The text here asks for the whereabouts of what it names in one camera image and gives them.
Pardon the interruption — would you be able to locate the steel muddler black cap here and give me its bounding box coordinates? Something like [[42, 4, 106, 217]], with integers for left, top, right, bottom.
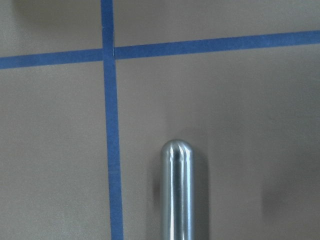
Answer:
[[161, 139, 195, 240]]

